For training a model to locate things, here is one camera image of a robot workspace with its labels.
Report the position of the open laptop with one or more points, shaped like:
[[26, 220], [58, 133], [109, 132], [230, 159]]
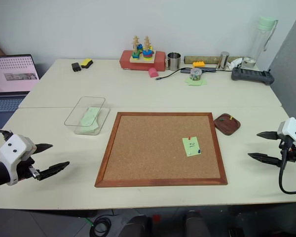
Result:
[[10, 74]]

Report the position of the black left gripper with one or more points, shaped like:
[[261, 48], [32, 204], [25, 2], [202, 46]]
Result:
[[24, 170]]

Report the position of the brown wooden tray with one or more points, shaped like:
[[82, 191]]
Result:
[[228, 126]]

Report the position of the green paper note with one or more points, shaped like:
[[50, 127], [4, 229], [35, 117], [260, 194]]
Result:
[[191, 148]]

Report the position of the yellow and black sponge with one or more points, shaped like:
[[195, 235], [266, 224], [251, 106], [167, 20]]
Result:
[[87, 63]]

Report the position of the round metal tin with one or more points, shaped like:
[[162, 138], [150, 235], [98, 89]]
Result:
[[249, 63]]

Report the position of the yellow toy brick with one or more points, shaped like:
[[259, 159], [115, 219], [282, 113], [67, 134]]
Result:
[[199, 64]]

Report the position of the red brick block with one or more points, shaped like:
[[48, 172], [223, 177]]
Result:
[[160, 63]]

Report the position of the wood framed cork board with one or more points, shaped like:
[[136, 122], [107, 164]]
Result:
[[150, 148]]

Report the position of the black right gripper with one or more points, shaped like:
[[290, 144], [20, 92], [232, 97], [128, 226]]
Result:
[[289, 150]]

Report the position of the clear plastic box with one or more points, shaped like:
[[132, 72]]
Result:
[[101, 118]]

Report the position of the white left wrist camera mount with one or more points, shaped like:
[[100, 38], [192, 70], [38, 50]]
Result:
[[13, 148]]

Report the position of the pink half round block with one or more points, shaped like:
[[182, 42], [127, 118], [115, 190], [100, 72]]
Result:
[[153, 73]]

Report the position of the steel mug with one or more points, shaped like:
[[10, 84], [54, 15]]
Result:
[[174, 61]]

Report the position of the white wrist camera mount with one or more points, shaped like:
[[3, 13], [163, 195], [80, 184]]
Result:
[[294, 133], [13, 148]]

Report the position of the white crumpled cloth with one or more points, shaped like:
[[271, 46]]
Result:
[[234, 63]]

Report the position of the clear plastic container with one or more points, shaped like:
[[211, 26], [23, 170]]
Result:
[[196, 74]]

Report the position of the black rectangular block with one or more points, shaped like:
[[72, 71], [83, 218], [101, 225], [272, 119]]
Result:
[[76, 67]]

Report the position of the black usb hub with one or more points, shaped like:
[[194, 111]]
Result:
[[208, 70]]

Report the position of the grey partition panel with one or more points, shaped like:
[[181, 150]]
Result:
[[291, 61]]

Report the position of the clear bottle with green lid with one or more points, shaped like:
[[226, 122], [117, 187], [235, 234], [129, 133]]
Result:
[[261, 42]]

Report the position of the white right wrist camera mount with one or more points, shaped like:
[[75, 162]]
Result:
[[294, 133]]

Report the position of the steel cylinder tumbler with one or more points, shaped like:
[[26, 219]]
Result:
[[223, 60]]

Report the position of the dark rounded shape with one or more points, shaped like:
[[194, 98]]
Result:
[[196, 223], [135, 227]]

